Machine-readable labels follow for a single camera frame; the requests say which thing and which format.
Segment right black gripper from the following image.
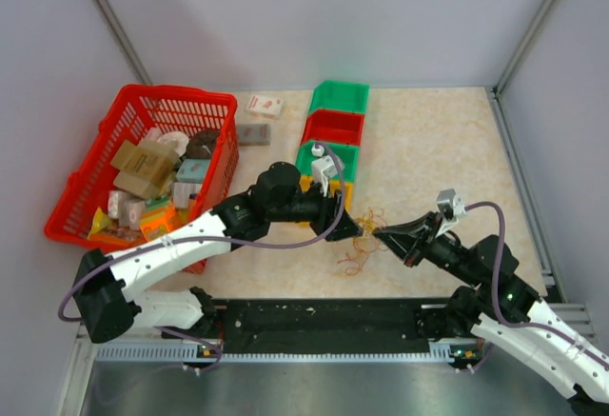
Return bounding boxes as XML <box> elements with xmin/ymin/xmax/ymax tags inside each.
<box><xmin>372</xmin><ymin>210</ymin><xmax>481</xmax><ymax>287</ymax></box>

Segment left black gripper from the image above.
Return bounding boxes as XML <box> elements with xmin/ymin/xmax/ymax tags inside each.
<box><xmin>268</xmin><ymin>176</ymin><xmax>362</xmax><ymax>242</ymax></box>

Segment yellow orange wire bundle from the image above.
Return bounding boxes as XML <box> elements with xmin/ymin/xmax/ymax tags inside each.
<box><xmin>332</xmin><ymin>206</ymin><xmax>391</xmax><ymax>278</ymax></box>

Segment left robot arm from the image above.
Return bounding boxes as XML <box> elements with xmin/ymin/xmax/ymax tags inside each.
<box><xmin>72</xmin><ymin>162</ymin><xmax>363</xmax><ymax>344</ymax></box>

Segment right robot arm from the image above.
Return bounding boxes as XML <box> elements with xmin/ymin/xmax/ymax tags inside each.
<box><xmin>372</xmin><ymin>212</ymin><xmax>608</xmax><ymax>415</ymax></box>

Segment yellow plastic bin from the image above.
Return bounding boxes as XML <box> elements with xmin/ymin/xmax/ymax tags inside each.
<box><xmin>297</xmin><ymin>175</ymin><xmax>353</xmax><ymax>232</ymax></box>

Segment near green plastic bin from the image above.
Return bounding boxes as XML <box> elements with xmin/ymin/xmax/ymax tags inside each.
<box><xmin>294</xmin><ymin>141</ymin><xmax>360</xmax><ymax>183</ymax></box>

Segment green plastic bin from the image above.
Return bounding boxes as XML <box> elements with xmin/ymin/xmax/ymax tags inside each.
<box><xmin>308</xmin><ymin>80</ymin><xmax>370</xmax><ymax>114</ymax></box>
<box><xmin>294</xmin><ymin>141</ymin><xmax>360</xmax><ymax>183</ymax></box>

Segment red plastic bin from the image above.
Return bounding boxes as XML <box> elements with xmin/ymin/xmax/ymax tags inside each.
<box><xmin>301</xmin><ymin>109</ymin><xmax>365</xmax><ymax>147</ymax></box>

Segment far green plastic bin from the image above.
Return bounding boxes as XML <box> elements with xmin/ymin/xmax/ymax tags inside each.
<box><xmin>308</xmin><ymin>80</ymin><xmax>370</xmax><ymax>114</ymax></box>

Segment grey snack packet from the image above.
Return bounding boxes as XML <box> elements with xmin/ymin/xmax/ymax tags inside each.
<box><xmin>236</xmin><ymin>123</ymin><xmax>271</xmax><ymax>147</ymax></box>

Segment white red snack packet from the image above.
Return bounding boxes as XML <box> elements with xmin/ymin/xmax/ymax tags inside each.
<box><xmin>245</xmin><ymin>93</ymin><xmax>285</xmax><ymax>119</ymax></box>

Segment teal snack box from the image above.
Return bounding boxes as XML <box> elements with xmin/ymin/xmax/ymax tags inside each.
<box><xmin>176</xmin><ymin>159</ymin><xmax>210</xmax><ymax>184</ymax></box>

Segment chocolate donut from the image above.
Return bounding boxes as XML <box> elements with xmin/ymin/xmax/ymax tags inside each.
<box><xmin>186</xmin><ymin>129</ymin><xmax>220</xmax><ymax>160</ymax></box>

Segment orange juice carton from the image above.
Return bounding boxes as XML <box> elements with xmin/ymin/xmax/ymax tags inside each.
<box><xmin>139</xmin><ymin>205</ymin><xmax>183</xmax><ymax>241</ymax></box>

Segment brown cardboard box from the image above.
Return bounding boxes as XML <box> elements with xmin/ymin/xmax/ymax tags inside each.
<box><xmin>110</xmin><ymin>139</ymin><xmax>179</xmax><ymax>200</ymax></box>

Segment yellow snack bag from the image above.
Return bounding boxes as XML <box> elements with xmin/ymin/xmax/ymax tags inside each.
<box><xmin>88</xmin><ymin>207</ymin><xmax>114</xmax><ymax>240</ymax></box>

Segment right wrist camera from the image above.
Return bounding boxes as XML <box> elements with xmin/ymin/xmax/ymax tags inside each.
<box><xmin>436</xmin><ymin>188</ymin><xmax>467</xmax><ymax>237</ymax></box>

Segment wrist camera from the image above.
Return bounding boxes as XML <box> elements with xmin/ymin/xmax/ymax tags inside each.
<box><xmin>436</xmin><ymin>188</ymin><xmax>467</xmax><ymax>237</ymax></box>
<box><xmin>311</xmin><ymin>143</ymin><xmax>341</xmax><ymax>195</ymax></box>

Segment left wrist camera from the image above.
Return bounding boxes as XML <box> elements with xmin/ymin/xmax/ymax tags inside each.
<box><xmin>311</xmin><ymin>143</ymin><xmax>341</xmax><ymax>195</ymax></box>

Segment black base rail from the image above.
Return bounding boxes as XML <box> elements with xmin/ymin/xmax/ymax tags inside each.
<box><xmin>156</xmin><ymin>296</ymin><xmax>481</xmax><ymax>355</ymax></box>

